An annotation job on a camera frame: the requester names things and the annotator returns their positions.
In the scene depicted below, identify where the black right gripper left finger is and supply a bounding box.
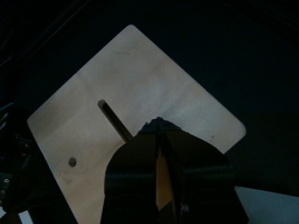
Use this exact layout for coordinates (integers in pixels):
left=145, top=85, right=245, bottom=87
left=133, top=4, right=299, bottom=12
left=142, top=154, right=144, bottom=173
left=98, top=117, right=161, bottom=224

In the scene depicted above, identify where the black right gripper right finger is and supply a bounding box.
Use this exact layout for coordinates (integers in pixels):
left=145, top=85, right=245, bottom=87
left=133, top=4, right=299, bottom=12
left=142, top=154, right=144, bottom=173
left=156, top=116, right=249, bottom=224

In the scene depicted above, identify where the light wooden board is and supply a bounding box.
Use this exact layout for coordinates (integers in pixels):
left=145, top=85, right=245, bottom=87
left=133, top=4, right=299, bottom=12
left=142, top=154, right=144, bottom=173
left=25, top=24, right=248, bottom=224

